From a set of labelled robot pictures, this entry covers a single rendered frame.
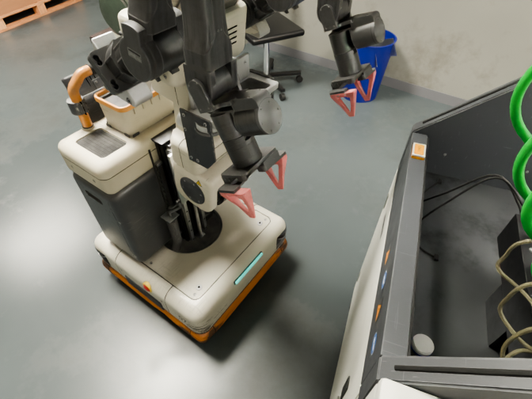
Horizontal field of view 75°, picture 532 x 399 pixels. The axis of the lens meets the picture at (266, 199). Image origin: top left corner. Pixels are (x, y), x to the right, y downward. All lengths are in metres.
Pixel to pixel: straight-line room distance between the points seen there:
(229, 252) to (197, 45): 1.06
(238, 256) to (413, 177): 0.85
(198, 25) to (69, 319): 1.54
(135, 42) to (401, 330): 0.63
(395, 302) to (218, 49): 0.50
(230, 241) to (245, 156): 0.94
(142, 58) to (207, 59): 0.13
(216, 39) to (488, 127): 0.71
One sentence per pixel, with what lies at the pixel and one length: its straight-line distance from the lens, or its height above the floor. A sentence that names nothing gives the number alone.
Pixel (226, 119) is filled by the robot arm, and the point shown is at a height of 1.17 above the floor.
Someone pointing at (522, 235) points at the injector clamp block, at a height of 0.98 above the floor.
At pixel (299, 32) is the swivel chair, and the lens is 2.88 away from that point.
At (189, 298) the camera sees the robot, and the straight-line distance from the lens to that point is 1.42.
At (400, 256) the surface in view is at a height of 0.95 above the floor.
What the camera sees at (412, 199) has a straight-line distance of 0.83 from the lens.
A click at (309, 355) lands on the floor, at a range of 1.61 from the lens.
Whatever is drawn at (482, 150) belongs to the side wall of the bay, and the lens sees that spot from 1.07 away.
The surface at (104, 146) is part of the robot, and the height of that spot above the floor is 0.81.
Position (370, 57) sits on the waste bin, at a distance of 2.81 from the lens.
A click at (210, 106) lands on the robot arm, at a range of 0.59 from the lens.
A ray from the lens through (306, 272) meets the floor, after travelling 1.78.
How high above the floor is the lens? 1.50
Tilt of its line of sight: 46 degrees down
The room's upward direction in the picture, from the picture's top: straight up
